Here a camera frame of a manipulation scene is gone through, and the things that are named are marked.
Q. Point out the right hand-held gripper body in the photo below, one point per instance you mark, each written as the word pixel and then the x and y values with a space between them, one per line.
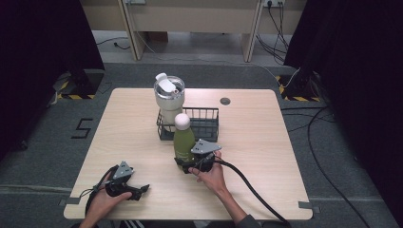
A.
pixel 204 150

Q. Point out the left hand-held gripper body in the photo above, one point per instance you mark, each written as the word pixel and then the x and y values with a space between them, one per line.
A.
pixel 122 175

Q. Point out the green bottle with white cap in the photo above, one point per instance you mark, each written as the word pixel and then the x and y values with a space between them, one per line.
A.
pixel 183 142

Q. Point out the white tumbler with lid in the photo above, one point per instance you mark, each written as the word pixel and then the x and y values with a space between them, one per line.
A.
pixel 169 95

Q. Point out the person's right hand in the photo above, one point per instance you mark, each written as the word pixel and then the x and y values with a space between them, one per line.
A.
pixel 212 179

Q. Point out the person's left hand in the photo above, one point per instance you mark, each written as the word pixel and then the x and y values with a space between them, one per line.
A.
pixel 101 204

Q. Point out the round grey table grommet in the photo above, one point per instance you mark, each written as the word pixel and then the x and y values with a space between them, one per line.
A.
pixel 225 101

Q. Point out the grey tape strip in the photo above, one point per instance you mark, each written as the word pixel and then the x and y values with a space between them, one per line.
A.
pixel 309 206
pixel 71 201

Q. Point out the black floor tape mark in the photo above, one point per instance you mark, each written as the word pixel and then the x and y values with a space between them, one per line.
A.
pixel 83 128

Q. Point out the stand base with hazard tape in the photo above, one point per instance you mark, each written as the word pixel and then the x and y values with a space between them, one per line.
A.
pixel 297 91
pixel 79 87

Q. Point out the beige wooden desk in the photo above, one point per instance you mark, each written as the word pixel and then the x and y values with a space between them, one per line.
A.
pixel 193 15

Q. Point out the dark curtain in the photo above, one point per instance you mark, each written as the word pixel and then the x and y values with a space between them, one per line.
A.
pixel 34 63
pixel 361 79

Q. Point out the white wall socket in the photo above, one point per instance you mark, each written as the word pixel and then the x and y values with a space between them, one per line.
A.
pixel 274 2

